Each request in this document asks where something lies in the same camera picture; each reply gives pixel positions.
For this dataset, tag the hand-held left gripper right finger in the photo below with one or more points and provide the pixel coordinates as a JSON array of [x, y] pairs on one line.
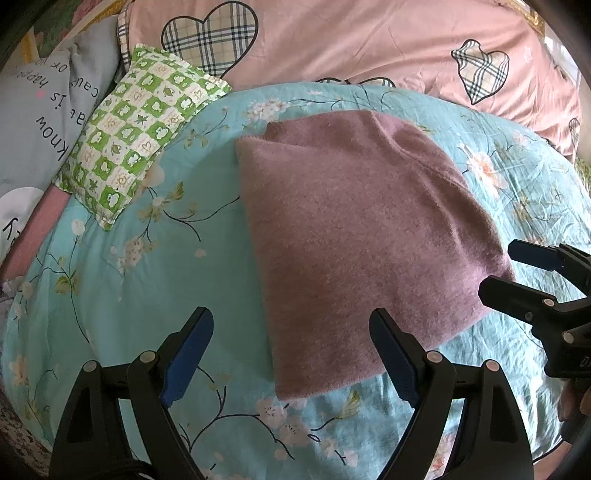
[[392, 355]]

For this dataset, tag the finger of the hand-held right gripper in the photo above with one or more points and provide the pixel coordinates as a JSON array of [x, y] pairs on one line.
[[535, 256], [512, 295]]

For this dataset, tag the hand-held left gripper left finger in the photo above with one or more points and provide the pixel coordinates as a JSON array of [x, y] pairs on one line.
[[189, 355]]

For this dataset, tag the mauve knit sweater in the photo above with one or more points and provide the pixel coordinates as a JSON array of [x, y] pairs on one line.
[[360, 230]]

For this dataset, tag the person's right hand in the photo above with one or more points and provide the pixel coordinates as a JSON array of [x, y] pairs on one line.
[[579, 401]]

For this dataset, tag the teal floral blanket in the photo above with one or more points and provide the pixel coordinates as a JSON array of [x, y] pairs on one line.
[[207, 258]]

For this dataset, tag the dark patterned cloth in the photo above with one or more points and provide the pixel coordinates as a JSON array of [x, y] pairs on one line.
[[18, 429]]

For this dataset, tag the green checked pillow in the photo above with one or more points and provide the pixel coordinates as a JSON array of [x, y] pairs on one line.
[[134, 124]]

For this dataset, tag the grey printed pillow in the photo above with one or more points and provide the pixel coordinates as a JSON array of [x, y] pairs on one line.
[[46, 129]]

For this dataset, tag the pink duvet with plaid hearts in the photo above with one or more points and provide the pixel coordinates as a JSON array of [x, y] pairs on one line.
[[346, 41]]

